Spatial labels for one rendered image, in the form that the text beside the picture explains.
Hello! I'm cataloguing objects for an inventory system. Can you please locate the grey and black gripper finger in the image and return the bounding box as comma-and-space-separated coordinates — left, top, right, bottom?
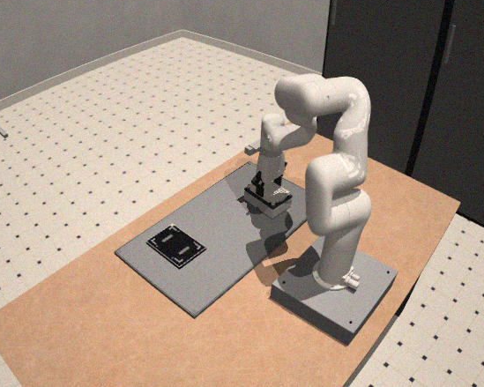
251, 171, 264, 197
273, 162, 287, 186

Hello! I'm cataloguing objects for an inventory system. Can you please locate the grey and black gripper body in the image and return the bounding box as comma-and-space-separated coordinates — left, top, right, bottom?
257, 151, 285, 183

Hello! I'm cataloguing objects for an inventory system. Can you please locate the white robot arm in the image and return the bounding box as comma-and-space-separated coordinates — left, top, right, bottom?
244, 74, 371, 291

